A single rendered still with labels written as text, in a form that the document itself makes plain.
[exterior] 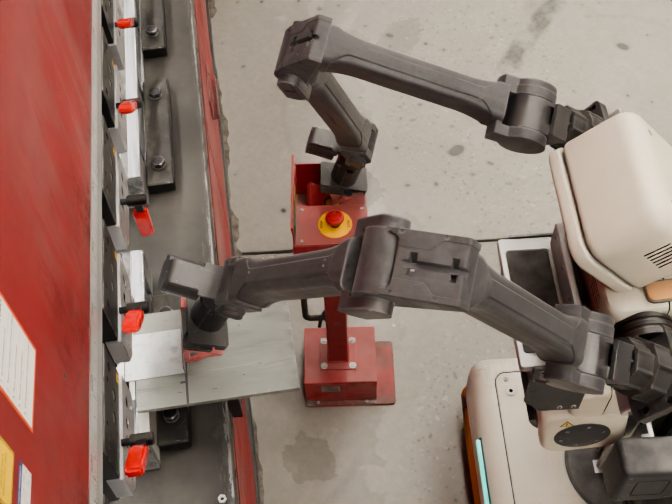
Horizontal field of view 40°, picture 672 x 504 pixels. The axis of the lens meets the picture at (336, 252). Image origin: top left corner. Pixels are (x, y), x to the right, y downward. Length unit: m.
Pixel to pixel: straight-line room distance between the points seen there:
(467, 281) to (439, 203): 2.02
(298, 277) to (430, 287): 0.22
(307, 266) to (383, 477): 1.47
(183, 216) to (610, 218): 0.92
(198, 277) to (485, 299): 0.51
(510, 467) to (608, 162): 1.08
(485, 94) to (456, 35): 2.04
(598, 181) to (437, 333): 1.45
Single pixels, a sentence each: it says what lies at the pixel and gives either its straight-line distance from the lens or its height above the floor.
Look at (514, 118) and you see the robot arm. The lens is 1.49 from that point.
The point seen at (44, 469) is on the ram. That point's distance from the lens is 0.90.
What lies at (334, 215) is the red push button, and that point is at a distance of 1.92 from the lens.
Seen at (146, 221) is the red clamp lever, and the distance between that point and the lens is 1.48.
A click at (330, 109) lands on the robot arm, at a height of 1.16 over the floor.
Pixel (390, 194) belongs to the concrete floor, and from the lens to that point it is 2.98.
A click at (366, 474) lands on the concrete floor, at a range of 2.51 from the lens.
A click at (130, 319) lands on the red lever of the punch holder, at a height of 1.30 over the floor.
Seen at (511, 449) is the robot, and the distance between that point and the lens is 2.26.
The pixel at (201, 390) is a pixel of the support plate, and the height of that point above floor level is 1.00.
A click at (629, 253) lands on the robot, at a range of 1.29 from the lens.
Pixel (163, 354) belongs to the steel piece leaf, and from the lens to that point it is 1.56.
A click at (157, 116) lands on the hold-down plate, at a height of 0.90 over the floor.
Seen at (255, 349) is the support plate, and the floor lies 1.00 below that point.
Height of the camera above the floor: 2.34
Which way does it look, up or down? 55 degrees down
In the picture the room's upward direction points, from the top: 3 degrees counter-clockwise
